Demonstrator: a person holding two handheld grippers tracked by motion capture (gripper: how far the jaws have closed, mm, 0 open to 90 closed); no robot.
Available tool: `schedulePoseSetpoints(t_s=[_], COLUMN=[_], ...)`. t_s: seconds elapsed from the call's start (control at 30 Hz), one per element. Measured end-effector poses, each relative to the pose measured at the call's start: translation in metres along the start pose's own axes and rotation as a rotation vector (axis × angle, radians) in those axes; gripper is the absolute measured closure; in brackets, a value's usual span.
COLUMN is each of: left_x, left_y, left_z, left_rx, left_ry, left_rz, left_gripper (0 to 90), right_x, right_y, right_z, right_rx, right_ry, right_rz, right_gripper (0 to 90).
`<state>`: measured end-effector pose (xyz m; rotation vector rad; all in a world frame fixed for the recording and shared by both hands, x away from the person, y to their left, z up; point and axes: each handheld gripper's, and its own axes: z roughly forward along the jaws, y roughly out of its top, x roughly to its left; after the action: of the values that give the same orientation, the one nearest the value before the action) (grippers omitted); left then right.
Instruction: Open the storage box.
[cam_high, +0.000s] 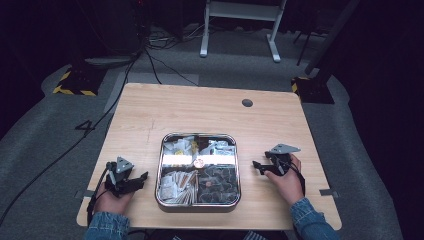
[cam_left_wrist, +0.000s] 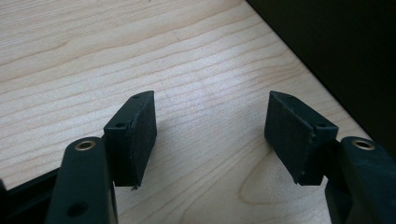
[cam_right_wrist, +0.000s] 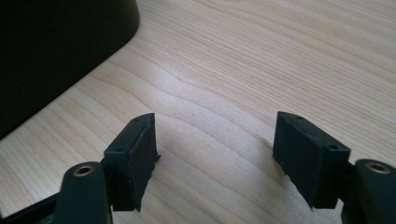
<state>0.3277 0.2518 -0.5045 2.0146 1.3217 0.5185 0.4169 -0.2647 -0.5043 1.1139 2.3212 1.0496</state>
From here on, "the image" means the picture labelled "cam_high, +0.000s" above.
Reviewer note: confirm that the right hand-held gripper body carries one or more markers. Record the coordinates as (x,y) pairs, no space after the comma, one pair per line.
(281,160)

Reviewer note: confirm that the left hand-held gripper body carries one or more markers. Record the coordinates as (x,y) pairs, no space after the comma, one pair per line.
(116,176)

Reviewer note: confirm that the square metal compartment box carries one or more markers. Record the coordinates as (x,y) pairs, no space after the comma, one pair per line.
(196,209)

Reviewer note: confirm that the person's left hand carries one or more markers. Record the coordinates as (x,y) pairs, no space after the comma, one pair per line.
(111,203)

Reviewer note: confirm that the person's right hand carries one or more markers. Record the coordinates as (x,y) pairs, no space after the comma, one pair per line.
(288,186)

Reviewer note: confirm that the pile of white paper sachets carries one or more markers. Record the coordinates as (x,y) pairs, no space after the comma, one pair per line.
(167,188)

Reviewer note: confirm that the pile of dark packets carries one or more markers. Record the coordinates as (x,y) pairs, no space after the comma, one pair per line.
(218,185)

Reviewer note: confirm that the pile of paper-wrapped toothpicks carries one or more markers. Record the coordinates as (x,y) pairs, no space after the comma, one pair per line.
(187,186)

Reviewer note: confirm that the pile of white tea bags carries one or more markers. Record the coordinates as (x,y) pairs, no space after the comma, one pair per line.
(180,146)

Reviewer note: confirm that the black base with yellow stripes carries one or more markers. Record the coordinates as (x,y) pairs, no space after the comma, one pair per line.
(80,81)
(313,90)

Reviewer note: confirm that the dark slanted stand pole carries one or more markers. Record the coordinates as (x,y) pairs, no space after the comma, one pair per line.
(330,36)

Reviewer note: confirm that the grey metal table bracket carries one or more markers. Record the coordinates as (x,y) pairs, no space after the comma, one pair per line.
(328,192)
(85,194)

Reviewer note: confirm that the white desk frame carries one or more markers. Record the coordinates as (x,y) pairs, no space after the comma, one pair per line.
(242,10)

